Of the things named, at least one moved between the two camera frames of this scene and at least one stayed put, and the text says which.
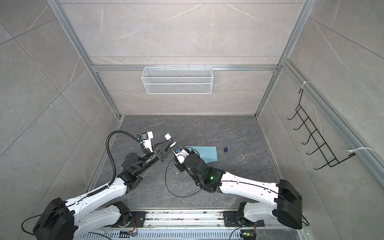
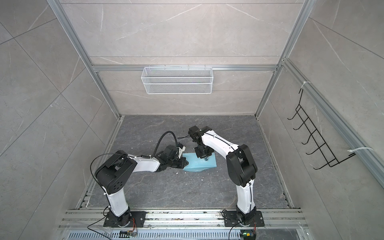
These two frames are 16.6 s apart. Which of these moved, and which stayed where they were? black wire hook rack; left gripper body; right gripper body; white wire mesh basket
Moved: left gripper body; right gripper body
Stayed: black wire hook rack; white wire mesh basket
